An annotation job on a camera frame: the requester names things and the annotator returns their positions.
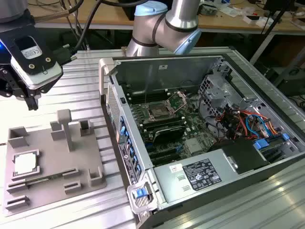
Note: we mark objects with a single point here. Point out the silver CPU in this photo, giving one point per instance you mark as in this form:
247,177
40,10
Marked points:
25,163

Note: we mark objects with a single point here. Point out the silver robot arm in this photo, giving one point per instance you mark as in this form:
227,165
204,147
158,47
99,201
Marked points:
181,19

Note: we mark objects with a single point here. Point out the black RAM slot row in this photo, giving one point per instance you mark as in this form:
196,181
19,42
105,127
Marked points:
143,94
162,120

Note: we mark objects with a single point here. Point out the CPU socket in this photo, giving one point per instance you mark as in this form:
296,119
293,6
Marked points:
158,111

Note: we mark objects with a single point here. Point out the black expansion slot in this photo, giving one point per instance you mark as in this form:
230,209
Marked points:
166,158

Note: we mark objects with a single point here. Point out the grey parts rack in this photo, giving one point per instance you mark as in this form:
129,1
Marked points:
54,157

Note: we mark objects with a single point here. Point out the open grey PC case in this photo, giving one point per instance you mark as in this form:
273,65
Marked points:
133,133

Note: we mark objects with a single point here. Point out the black expansion card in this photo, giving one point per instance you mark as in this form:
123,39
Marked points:
169,132

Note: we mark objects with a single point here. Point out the blue case latch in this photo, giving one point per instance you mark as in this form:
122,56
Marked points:
139,193

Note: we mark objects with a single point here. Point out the green motherboard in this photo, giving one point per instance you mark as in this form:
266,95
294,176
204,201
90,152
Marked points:
195,128

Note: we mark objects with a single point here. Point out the silver power supply unit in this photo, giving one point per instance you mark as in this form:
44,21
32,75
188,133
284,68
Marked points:
171,186

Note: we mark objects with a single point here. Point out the silver chipset heatsink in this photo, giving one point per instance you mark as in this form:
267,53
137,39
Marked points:
194,145

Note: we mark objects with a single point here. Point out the metal disk bay cage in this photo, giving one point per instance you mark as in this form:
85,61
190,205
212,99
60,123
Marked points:
214,93

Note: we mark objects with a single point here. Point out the wooden desk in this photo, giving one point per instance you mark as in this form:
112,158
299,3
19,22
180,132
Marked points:
226,20

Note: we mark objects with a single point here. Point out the black plastic shroud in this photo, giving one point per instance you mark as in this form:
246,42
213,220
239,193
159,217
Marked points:
240,155

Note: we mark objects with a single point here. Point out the blue disk carrier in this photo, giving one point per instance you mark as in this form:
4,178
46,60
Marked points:
261,144

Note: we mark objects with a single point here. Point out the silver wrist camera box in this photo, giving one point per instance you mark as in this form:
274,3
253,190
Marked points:
45,74

